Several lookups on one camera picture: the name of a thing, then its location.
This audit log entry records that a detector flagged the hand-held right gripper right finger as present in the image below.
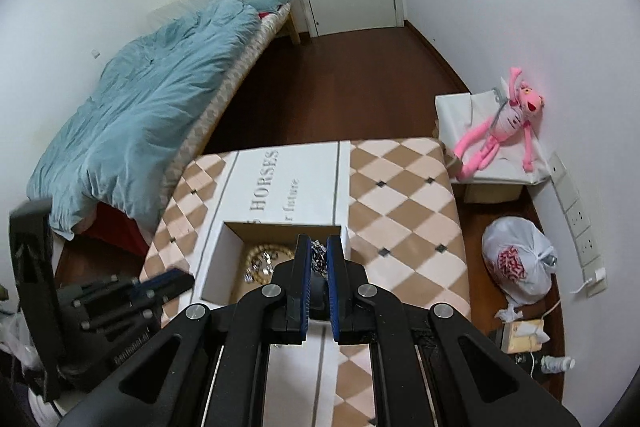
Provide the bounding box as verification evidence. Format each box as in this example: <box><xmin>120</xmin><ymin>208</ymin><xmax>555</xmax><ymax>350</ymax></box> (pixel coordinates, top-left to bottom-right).
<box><xmin>326</xmin><ymin>234</ymin><xmax>584</xmax><ymax>427</ymax></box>

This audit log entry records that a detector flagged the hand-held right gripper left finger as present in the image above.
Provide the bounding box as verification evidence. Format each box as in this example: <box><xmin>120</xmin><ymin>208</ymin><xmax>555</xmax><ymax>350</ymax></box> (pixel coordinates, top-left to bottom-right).
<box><xmin>60</xmin><ymin>234</ymin><xmax>314</xmax><ymax>427</ymax></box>

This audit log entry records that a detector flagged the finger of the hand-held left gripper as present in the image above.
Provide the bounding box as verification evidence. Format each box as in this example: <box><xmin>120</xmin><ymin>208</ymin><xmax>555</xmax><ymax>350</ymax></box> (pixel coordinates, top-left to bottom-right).
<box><xmin>57</xmin><ymin>269</ymin><xmax>196</xmax><ymax>308</ymax></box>
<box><xmin>75</xmin><ymin>293</ymin><xmax>167</xmax><ymax>334</ymax></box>

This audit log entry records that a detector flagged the thick silver chain bracelet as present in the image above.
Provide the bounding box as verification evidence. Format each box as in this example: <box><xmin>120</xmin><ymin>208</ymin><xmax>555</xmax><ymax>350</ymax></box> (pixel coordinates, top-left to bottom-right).
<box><xmin>310</xmin><ymin>239</ymin><xmax>330</xmax><ymax>281</ymax></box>

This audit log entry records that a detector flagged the silver charm necklace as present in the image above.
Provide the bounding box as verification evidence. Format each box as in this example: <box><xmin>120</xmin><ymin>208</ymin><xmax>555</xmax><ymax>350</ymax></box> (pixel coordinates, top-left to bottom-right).
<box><xmin>246</xmin><ymin>253</ymin><xmax>274</xmax><ymax>281</ymax></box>

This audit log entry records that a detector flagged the cardboard box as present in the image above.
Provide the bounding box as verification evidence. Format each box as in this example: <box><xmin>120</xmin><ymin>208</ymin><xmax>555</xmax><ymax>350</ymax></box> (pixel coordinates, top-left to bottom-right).
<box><xmin>199</xmin><ymin>220</ymin><xmax>352</xmax><ymax>309</ymax></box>

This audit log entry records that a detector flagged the wooden bead bracelet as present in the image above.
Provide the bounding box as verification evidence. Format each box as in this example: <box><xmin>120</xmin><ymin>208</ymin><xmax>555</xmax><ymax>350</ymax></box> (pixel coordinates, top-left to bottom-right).
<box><xmin>243</xmin><ymin>244</ymin><xmax>296</xmax><ymax>284</ymax></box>

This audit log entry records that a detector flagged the checkered printed tablecloth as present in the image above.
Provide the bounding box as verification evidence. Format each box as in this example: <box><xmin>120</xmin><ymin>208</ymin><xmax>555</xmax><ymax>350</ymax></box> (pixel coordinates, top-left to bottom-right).
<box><xmin>142</xmin><ymin>137</ymin><xmax>474</xmax><ymax>427</ymax></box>

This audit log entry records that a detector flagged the blue duvet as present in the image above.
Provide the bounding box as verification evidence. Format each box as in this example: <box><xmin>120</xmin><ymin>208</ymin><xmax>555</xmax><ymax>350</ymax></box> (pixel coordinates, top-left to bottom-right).
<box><xmin>25</xmin><ymin>0</ymin><xmax>294</xmax><ymax>241</ymax></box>

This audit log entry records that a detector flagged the brown cardboard carton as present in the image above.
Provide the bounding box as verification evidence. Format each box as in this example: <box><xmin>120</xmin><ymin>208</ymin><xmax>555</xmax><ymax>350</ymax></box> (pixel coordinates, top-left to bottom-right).
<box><xmin>464</xmin><ymin>181</ymin><xmax>524</xmax><ymax>206</ymax></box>

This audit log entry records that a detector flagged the white plastic bag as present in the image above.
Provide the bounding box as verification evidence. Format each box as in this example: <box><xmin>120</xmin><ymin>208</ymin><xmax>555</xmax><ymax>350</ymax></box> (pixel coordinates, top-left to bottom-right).
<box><xmin>481</xmin><ymin>216</ymin><xmax>559</xmax><ymax>308</ymax></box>

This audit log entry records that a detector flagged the tissue box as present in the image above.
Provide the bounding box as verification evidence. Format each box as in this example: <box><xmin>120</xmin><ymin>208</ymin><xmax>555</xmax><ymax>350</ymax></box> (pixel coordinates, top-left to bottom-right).
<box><xmin>501</xmin><ymin>319</ymin><xmax>551</xmax><ymax>355</ymax></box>

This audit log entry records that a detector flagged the bed with patterned mattress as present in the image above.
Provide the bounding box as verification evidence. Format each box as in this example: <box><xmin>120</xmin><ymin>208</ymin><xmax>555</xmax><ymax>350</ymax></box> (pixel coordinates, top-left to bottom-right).
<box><xmin>50</xmin><ymin>0</ymin><xmax>304</xmax><ymax>269</ymax></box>

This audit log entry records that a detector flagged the small white bottle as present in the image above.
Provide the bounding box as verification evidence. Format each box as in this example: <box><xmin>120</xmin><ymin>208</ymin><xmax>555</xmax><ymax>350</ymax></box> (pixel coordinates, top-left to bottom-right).
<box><xmin>540</xmin><ymin>355</ymin><xmax>576</xmax><ymax>374</ymax></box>

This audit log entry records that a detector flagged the pink plush toy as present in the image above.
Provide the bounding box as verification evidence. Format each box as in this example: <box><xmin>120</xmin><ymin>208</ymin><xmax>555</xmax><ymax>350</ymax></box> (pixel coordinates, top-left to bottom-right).
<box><xmin>453</xmin><ymin>66</ymin><xmax>546</xmax><ymax>180</ymax></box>

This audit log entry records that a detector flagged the white wall power strip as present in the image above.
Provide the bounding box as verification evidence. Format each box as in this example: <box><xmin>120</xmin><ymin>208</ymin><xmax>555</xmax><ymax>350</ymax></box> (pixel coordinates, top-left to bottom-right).
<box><xmin>547</xmin><ymin>151</ymin><xmax>609</xmax><ymax>298</ymax></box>

